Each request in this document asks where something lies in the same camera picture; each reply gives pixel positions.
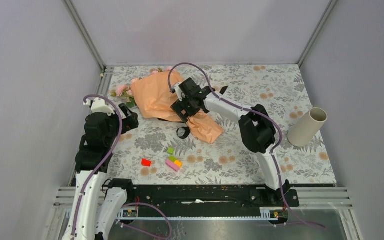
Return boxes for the peach paper flower bouquet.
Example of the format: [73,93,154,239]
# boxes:
[109,70,224,144]

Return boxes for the black gold-lettered ribbon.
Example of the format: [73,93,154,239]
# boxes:
[158,85,229,141]

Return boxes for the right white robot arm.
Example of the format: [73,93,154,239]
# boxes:
[171,78,300,209]

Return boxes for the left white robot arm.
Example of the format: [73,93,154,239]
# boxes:
[62,103,139,240]

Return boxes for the beige cylindrical vase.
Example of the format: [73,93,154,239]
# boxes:
[287,107,328,147]

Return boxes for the floral patterned table mat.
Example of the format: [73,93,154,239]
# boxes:
[94,64,338,186]

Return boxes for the red block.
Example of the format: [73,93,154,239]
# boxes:
[141,158,152,167]

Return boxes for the green cube block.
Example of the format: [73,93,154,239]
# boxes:
[167,147,175,155]

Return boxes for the green studded brick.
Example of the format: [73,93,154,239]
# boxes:
[168,156,177,163]

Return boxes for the pink flat block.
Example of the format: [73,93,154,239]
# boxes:
[165,159,180,172]

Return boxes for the yellow studded brick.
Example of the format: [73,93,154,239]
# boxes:
[174,160,183,168]

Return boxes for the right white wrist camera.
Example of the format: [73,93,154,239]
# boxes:
[170,82,184,101]

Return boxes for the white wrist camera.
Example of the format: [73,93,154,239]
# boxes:
[170,82,184,101]
[83,97,116,117]

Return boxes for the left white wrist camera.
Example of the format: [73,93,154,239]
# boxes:
[83,97,116,117]

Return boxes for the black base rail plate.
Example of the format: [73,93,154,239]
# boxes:
[127,185,300,218]

